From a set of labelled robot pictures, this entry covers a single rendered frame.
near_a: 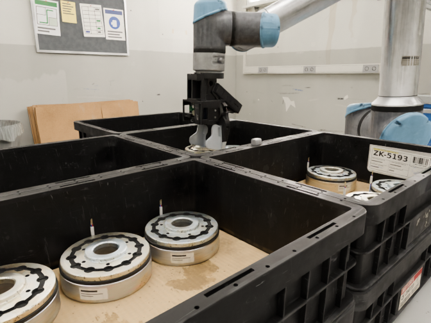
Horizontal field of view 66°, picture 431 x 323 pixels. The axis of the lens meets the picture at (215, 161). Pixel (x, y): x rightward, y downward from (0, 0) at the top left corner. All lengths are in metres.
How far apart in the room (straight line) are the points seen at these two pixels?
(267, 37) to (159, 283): 0.57
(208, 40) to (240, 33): 0.07
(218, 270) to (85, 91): 3.32
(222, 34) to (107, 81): 3.03
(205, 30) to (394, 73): 0.45
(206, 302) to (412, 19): 0.80
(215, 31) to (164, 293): 0.56
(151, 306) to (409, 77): 0.75
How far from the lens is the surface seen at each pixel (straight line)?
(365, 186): 0.79
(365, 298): 0.45
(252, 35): 0.78
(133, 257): 0.41
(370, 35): 3.69
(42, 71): 3.55
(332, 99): 3.84
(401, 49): 0.91
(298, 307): 0.32
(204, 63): 0.77
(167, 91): 4.08
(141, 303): 0.39
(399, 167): 0.78
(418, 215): 0.57
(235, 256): 0.46
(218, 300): 0.22
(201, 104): 0.75
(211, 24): 0.77
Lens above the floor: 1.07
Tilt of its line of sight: 15 degrees down
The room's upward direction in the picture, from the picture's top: straight up
